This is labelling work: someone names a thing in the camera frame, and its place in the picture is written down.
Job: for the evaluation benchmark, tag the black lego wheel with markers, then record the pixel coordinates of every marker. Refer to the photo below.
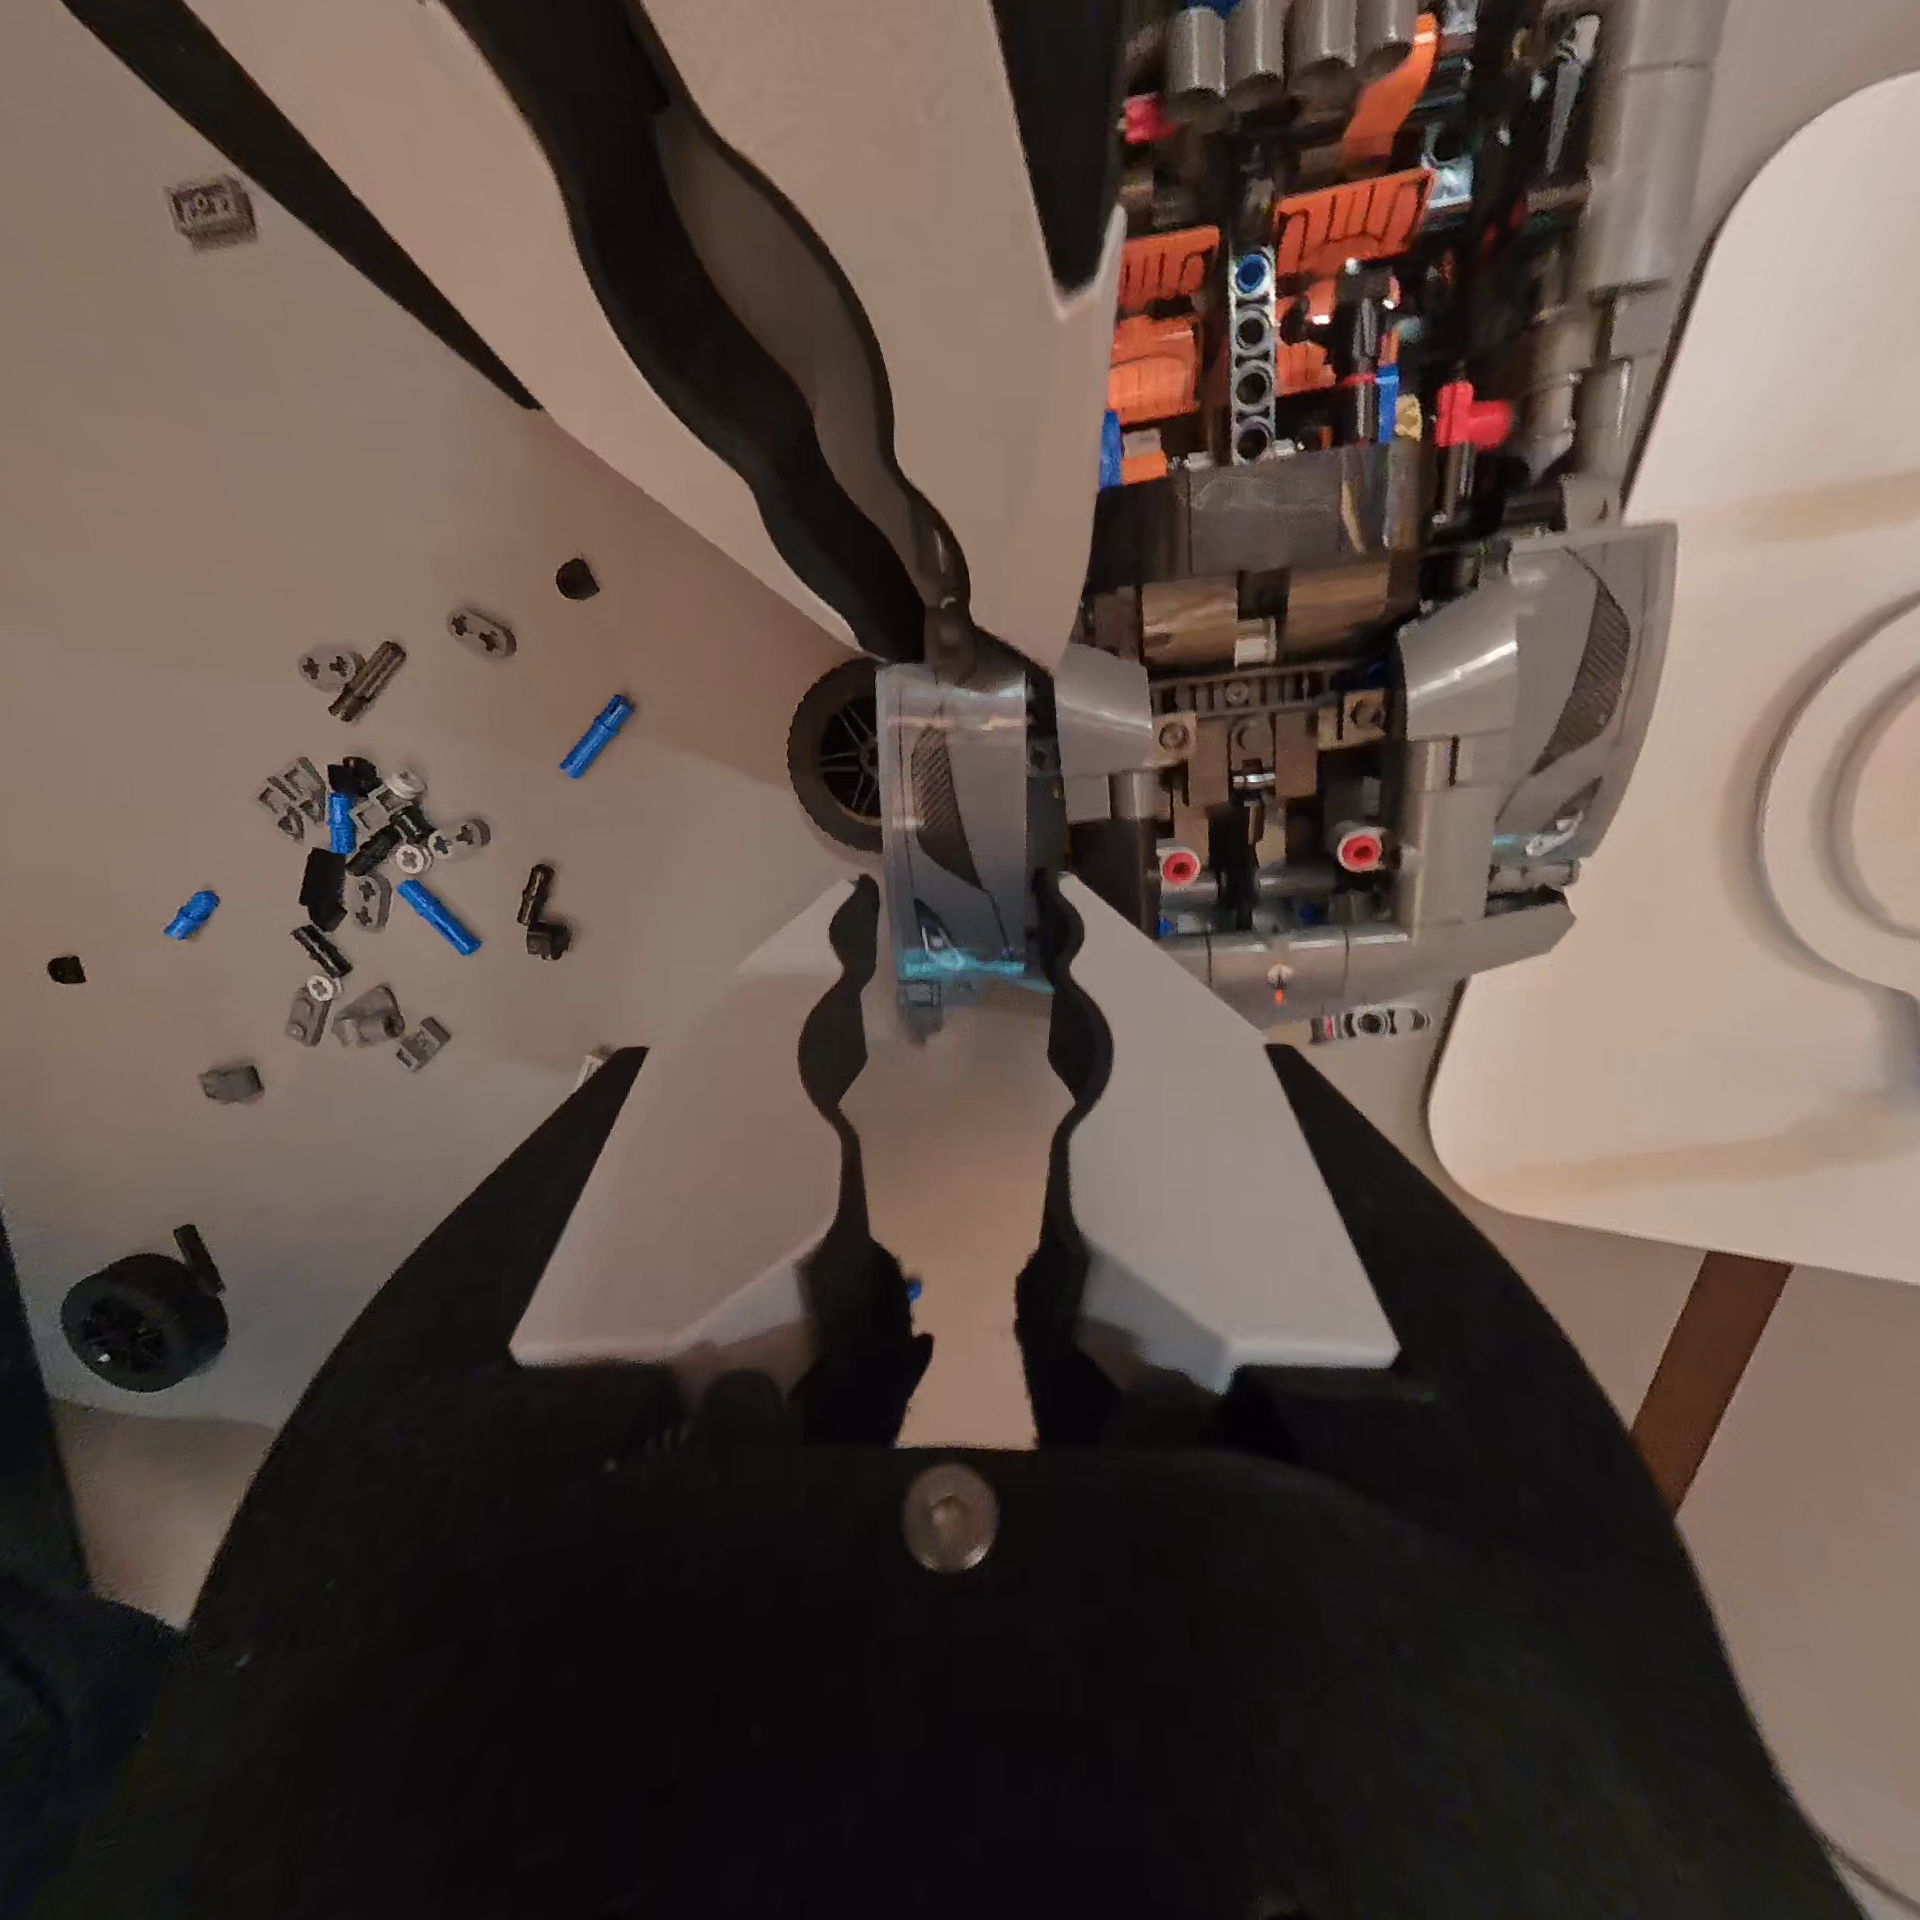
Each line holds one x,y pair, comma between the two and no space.
142,1320

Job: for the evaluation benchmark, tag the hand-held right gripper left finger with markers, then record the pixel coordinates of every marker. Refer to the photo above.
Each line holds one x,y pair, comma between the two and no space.
675,1201

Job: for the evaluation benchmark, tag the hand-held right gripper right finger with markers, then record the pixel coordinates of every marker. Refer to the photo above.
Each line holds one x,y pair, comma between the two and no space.
1230,1201

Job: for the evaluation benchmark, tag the dark grey lego fender assembly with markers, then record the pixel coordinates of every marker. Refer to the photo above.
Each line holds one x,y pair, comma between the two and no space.
961,840

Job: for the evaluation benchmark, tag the grey lego clip piece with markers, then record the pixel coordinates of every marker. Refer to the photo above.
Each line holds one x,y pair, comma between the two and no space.
424,1042

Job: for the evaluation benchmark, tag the grey lego car model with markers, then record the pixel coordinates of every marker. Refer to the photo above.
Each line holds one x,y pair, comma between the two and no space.
1348,675

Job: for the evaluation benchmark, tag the grey lego slope brick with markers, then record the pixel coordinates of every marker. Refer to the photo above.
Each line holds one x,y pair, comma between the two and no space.
234,1084

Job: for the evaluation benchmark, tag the black lego axle connector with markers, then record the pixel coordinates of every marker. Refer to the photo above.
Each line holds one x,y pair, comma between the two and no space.
198,1258

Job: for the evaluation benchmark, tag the grey lego axle connector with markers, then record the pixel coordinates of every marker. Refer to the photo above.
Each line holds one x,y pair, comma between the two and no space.
327,662

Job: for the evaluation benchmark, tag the grey two-hole lego connector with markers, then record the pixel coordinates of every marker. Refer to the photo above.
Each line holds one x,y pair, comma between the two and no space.
481,628

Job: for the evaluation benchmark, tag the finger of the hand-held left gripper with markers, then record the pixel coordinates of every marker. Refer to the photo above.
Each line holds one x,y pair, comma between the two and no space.
930,224
450,194

